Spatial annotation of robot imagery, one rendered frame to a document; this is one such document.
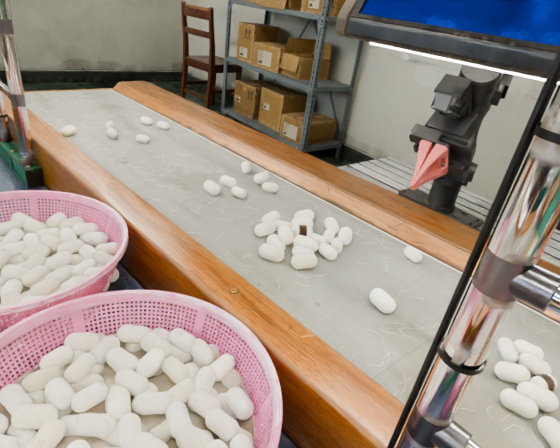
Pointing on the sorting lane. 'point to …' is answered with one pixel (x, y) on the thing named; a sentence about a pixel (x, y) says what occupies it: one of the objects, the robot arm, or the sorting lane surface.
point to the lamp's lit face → (461, 62)
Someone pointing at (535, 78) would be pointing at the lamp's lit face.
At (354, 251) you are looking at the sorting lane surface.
